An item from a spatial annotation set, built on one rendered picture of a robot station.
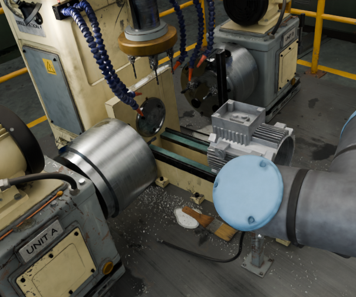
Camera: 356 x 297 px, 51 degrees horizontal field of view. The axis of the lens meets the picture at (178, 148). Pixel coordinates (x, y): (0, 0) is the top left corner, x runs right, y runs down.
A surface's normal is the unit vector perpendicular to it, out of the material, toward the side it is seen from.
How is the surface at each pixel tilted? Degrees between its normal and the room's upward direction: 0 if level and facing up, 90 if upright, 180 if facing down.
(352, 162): 22
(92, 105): 90
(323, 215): 53
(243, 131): 90
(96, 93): 90
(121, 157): 47
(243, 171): 41
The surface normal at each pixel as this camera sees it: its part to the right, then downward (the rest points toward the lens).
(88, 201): 0.78, 0.29
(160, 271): -0.13, -0.79
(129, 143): 0.40, -0.42
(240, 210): -0.55, -0.30
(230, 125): -0.60, 0.55
